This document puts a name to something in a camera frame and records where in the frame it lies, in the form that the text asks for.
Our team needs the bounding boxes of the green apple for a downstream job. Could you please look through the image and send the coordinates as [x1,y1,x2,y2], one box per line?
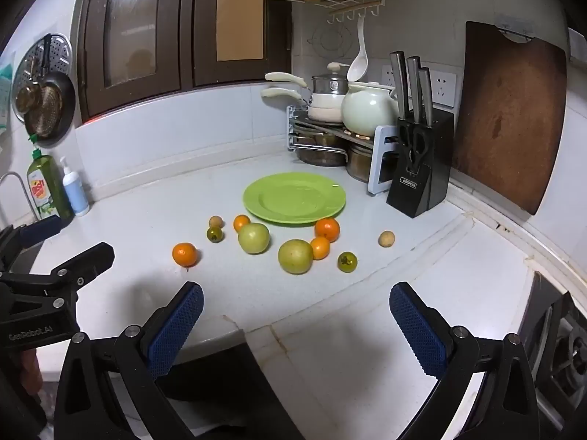
[237,223,270,254]
[278,239,314,275]

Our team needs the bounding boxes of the perforated metal steamer tray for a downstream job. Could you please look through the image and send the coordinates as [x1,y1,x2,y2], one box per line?
[11,33,74,122]

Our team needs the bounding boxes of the cream saucepan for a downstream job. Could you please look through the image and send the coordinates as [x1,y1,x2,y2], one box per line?
[260,87,346,123]

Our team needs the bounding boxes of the gas stove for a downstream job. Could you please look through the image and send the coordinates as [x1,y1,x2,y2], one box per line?
[522,274,587,425]

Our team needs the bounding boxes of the wooden cutting board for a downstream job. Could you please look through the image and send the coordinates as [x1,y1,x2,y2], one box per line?
[452,21,568,216]

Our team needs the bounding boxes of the black knife block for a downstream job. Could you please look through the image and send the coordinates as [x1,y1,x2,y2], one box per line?
[386,107,455,218]

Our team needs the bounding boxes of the copper strainer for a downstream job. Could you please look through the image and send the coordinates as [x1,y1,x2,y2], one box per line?
[16,57,41,113]

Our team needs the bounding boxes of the white ceramic pot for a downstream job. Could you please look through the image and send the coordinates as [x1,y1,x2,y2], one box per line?
[340,81,400,135]

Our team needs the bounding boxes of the metal faucet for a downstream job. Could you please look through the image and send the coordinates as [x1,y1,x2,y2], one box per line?
[0,172,29,226]

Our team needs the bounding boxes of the green dish soap bottle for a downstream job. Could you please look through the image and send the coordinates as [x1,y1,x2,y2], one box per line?
[26,134,75,221]

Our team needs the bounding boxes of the dark wooden cabinet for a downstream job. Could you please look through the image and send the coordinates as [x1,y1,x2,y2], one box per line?
[74,0,293,125]

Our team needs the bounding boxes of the person's left hand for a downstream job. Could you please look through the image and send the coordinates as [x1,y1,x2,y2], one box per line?
[21,349,45,399]

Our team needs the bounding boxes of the black kitchen scissors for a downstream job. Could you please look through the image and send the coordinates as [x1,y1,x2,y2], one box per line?
[398,123,429,176]

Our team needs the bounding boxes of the white ladle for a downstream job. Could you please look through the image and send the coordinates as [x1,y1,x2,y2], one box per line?
[347,16,370,82]

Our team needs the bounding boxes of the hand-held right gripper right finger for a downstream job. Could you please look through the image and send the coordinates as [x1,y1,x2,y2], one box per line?
[389,283,542,440]

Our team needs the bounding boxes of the steel handled knife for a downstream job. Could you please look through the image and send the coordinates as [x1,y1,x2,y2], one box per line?
[418,67,434,125]
[390,51,411,121]
[406,56,425,122]

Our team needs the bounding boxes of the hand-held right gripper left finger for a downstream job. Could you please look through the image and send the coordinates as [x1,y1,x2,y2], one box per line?
[54,281,205,440]

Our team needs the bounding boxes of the white pump bottle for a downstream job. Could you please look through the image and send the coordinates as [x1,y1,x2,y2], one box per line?
[59,156,91,217]

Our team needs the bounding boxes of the black frying pan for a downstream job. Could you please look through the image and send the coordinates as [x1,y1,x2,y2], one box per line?
[23,37,76,148]

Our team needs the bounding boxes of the green plate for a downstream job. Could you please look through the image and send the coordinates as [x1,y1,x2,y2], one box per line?
[243,172,347,226]

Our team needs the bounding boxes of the teal cloth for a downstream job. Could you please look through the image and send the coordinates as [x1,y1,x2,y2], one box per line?
[0,52,17,130]

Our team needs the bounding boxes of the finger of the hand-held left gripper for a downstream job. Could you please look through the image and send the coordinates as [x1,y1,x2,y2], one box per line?
[0,214,63,267]
[46,242,115,296]

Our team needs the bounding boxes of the white wall outlet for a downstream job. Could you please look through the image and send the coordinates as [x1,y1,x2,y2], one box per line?
[382,65,457,107]

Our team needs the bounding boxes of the grey pot rack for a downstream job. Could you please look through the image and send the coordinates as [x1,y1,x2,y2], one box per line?
[287,105,401,196]

